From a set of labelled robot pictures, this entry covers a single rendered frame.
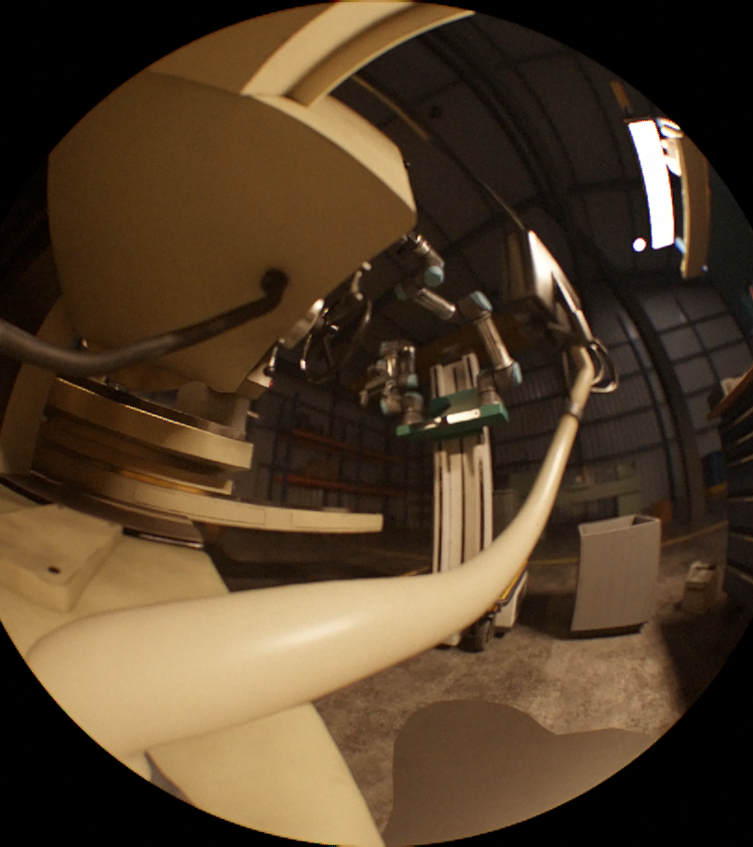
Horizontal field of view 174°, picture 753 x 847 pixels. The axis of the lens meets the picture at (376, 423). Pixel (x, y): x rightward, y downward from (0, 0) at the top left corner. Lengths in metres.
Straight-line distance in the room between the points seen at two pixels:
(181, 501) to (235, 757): 1.07
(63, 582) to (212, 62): 0.46
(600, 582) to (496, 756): 0.86
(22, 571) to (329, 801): 0.24
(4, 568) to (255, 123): 0.47
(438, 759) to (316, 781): 0.74
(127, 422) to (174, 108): 0.90
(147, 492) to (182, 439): 0.31
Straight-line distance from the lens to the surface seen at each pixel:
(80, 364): 0.34
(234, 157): 0.38
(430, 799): 0.81
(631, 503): 5.55
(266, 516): 1.25
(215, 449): 1.01
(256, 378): 0.89
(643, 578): 1.42
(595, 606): 1.41
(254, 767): 0.16
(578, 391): 0.53
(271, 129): 0.36
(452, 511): 1.55
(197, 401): 1.10
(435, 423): 1.41
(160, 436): 1.00
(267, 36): 0.35
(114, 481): 1.19
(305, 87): 0.48
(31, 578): 0.28
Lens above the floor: 0.73
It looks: 20 degrees up
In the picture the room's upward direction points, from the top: 2 degrees clockwise
